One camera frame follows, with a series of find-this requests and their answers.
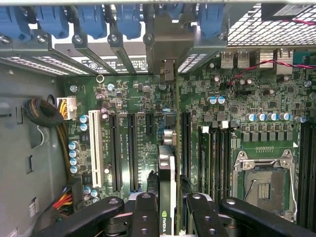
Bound black RAM slot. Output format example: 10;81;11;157
218;120;227;198
210;127;219;198
225;127;234;198
297;120;309;223
308;120;316;228

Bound long PCIe expansion slot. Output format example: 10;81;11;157
127;113;140;195
181;111;193;180
109;113;122;195

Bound CPU socket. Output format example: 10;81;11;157
233;149;300;223

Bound black power connector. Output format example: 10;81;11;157
64;177;84;207

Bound white PCI expansion slot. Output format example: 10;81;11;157
88;109;105;189

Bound short PCIe expansion slot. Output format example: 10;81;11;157
145;113;156;137

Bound green motherboard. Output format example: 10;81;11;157
61;48;316;224

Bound white power connector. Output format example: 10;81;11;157
56;97;78;121

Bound dark grey PC case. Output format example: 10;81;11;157
0;0;316;237

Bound perforated slot blanking plate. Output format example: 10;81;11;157
177;46;220;74

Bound metal USB port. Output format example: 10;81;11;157
236;50;250;69
220;51;235;69

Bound metal rear port block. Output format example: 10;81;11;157
276;48;294;75
258;48;275;69

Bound blue card retention clip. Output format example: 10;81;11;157
198;3;227;38
115;4;143;40
164;2;185;20
35;5;69;40
77;4;107;40
0;6;32;42

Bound red and yellow wire bundle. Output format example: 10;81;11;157
50;186;74;212

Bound black braided cable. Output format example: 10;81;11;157
22;97;65;129

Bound red and black twisted wire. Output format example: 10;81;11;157
226;59;316;87

